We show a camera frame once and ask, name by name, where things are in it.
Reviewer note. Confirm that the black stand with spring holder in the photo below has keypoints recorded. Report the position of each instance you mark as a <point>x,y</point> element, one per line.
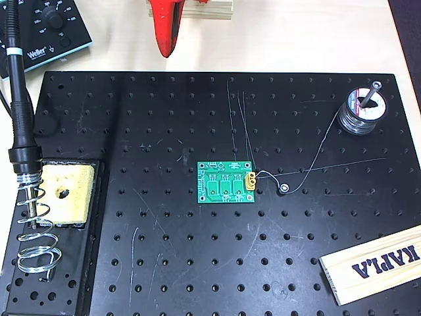
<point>92,247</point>

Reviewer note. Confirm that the green circuit board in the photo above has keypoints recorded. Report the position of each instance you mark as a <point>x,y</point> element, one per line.
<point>201,177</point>

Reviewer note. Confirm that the steel bolt through spool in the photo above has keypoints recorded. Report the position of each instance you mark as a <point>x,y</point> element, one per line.
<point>373,93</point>

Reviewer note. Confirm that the wooden plank with Kapla print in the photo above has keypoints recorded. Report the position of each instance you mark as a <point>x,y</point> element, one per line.
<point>361,283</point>

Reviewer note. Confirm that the teal Weller soldering station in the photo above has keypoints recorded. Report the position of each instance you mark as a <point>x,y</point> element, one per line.
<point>33,39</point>

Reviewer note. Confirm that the stacked wooden plank robot base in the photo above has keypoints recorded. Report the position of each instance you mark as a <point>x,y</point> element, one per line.
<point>213,11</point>

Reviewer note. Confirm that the yellow cleaning sponge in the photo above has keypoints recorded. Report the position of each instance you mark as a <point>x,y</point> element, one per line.
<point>77,197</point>

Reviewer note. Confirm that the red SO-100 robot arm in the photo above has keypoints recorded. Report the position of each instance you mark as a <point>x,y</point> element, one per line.
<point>201,1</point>

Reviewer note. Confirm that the yellow power connector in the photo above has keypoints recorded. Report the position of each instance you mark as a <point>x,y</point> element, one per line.
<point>251,186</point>

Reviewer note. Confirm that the black perforated breadboard plate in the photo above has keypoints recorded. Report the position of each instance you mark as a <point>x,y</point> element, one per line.
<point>197,247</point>

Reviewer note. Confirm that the black soldering iron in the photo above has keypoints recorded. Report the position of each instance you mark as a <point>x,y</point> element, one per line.
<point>18,98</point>

